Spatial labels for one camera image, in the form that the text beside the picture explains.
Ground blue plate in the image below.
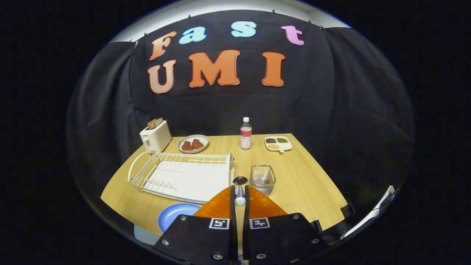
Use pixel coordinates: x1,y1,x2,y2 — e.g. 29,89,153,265
158,203,202,233

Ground metal wire basket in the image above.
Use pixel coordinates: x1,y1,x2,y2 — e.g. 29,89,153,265
250,165,276,196

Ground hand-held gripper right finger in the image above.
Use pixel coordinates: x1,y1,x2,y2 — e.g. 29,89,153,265
242,185,329,264

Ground beige oval plate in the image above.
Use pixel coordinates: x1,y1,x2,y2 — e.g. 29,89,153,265
177,134,209,154

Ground metal spoon with white tip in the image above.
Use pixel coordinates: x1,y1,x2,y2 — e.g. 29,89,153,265
233,176,248,206

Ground white wire dish rack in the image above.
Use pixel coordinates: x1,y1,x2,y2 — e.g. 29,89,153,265
128,151,235,205

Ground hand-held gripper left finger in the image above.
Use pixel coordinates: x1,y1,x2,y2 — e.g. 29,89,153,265
154,185,238,264

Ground clear plastic water bottle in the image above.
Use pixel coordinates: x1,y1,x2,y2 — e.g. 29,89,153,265
240,117,253,150

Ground white divided dish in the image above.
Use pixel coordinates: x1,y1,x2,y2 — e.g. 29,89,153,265
264,136,293,153

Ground black backdrop cloth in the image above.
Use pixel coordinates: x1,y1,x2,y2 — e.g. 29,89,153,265
66,9,415,236

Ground cream toaster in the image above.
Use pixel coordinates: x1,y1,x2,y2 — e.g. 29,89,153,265
139,120,172,153

